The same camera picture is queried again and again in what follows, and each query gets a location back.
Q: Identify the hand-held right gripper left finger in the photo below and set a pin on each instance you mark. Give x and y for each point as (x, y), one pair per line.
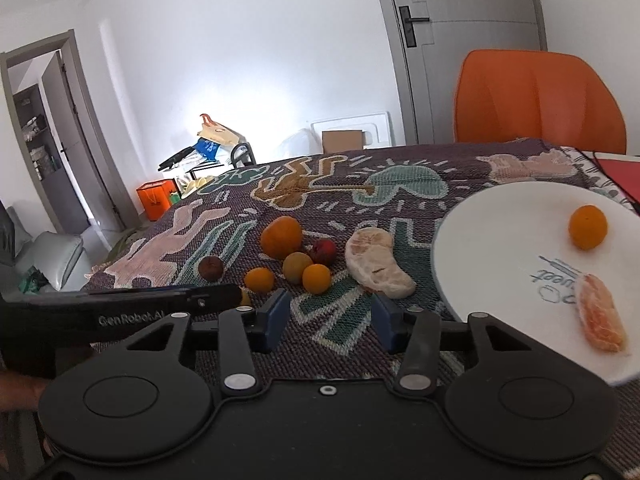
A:
(276, 320)

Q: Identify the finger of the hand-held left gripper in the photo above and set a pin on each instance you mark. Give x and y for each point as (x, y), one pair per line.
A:
(215, 296)

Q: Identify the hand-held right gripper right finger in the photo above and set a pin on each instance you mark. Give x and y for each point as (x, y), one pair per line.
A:
(384, 324)

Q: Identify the dark brown round fruit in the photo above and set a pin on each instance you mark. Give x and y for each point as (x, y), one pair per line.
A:
(210, 267)

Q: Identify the small yellow fruit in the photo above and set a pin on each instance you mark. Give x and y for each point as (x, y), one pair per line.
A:
(245, 299)

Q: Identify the small orange kumquat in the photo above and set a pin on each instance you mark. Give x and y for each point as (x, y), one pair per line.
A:
(316, 278)
(587, 226)
(259, 280)

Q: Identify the yellow-green round fruit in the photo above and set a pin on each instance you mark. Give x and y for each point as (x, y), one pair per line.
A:
(297, 266)

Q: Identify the peeled pomelo piece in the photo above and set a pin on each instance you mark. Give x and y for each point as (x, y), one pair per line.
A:
(377, 265)

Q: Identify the large orange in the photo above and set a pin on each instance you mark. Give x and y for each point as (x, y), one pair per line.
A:
(281, 237)

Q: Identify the white plate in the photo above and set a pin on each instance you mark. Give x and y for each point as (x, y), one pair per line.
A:
(510, 250)

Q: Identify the person's left forearm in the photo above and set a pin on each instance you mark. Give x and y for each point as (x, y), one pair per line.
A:
(20, 390)

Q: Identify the green item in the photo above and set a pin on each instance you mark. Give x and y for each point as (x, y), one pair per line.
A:
(31, 280)

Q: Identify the grey sofa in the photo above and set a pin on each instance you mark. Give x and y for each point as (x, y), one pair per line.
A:
(40, 255)

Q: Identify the red round fruit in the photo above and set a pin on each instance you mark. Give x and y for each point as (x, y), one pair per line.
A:
(324, 251)

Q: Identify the orange paper bag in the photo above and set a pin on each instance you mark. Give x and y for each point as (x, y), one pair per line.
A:
(156, 200)

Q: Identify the printed blanket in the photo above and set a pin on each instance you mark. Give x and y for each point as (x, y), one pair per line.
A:
(350, 200)

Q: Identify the black folding cart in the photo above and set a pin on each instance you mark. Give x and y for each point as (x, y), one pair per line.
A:
(244, 155)

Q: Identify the blue bag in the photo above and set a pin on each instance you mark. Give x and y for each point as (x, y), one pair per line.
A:
(207, 149)

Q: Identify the brown paper bag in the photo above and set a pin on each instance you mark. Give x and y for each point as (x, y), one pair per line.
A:
(217, 130)

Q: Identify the dark open door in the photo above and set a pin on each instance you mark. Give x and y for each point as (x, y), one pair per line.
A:
(75, 150)

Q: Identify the white plastic bag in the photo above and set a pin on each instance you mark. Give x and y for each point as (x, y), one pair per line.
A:
(299, 142)

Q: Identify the storage shelf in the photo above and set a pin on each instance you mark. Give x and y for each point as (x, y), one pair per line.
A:
(35, 135)

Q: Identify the cardboard box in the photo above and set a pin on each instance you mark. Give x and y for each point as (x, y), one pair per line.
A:
(342, 141)

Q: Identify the white foam panel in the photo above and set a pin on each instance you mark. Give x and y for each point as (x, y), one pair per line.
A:
(377, 125)

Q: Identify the peeled tangerine piece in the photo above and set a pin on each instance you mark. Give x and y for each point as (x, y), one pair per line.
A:
(602, 312)

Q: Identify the orange chair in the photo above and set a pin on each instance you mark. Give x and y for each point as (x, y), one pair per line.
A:
(535, 95)

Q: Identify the red paper mat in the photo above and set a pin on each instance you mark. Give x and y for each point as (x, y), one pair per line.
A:
(620, 172)

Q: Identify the grey door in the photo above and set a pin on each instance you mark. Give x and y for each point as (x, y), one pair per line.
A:
(475, 20)

